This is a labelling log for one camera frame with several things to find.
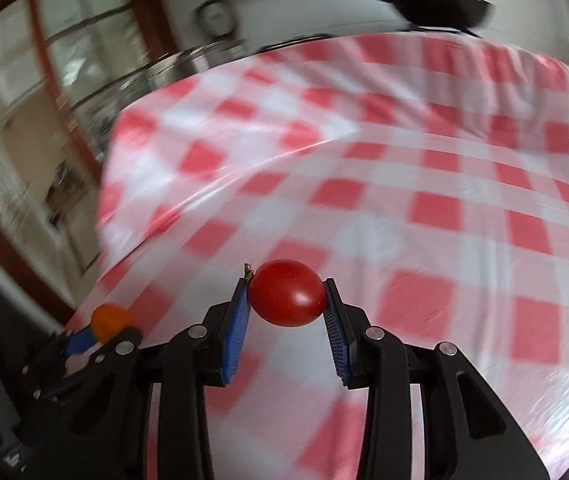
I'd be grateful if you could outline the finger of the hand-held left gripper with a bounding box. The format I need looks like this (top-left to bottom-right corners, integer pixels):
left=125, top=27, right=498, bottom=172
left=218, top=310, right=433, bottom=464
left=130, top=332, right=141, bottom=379
left=19, top=327, right=100, bottom=401

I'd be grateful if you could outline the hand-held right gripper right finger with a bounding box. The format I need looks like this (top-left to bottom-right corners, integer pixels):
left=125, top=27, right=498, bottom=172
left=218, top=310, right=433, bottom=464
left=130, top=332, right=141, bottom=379
left=321, top=277, right=551, bottom=480

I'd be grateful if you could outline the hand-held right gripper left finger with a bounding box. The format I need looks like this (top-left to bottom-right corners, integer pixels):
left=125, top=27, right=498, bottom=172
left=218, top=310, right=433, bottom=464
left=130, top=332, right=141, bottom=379
left=29, top=277, right=252, bottom=480

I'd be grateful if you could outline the orange tangerine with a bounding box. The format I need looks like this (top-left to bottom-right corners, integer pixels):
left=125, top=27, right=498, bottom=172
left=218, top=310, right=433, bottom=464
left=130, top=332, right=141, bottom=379
left=90, top=304, right=132, bottom=342

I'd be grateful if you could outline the red cherry tomato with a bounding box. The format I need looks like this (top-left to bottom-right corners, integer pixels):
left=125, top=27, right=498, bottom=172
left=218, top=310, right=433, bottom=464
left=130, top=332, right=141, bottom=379
left=248, top=258, right=326, bottom=328

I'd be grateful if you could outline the red white checked tablecloth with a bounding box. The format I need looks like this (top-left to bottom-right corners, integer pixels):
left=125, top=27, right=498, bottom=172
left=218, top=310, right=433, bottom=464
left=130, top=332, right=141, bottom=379
left=62, top=30, right=569, bottom=480

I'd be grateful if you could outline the black pan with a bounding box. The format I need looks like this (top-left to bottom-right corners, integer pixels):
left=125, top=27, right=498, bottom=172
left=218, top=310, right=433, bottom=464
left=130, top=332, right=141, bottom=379
left=315, top=0, right=495, bottom=36

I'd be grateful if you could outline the round white wall device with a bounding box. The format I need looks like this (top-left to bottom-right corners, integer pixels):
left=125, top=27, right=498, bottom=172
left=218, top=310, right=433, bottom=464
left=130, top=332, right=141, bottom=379
left=195, top=0, right=239, bottom=38

